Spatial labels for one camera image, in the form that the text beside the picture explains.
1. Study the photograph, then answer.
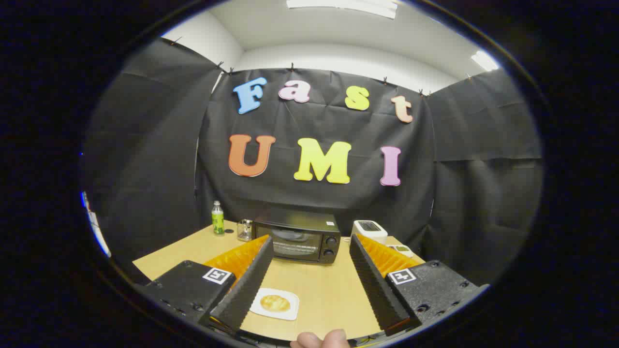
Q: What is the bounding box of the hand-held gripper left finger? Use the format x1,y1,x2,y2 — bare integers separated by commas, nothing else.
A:
140,234,275,334

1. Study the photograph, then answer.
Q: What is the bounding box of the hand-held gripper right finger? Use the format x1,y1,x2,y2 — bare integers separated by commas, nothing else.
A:
349,234,489,336

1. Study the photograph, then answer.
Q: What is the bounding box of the golden bread roll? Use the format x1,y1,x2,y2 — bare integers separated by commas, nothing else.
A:
260,295,291,312

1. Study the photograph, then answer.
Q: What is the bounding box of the black toaster oven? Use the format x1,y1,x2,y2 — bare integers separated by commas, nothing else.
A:
252,209,341,264

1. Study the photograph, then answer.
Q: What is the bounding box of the white pop-up toaster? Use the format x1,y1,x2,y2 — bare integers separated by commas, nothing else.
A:
351,220,388,246

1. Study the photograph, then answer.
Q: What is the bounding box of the white square plate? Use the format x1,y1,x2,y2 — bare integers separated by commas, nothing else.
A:
250,288,300,321

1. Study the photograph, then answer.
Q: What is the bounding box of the green label drink bottle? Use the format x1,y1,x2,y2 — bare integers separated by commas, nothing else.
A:
212,201,225,235

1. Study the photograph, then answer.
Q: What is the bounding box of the small ceiling light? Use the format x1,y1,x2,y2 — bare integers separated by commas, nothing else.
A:
472,50,500,72

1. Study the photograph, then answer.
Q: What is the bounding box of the long ceiling light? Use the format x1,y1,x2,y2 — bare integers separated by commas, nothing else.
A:
286,0,398,20

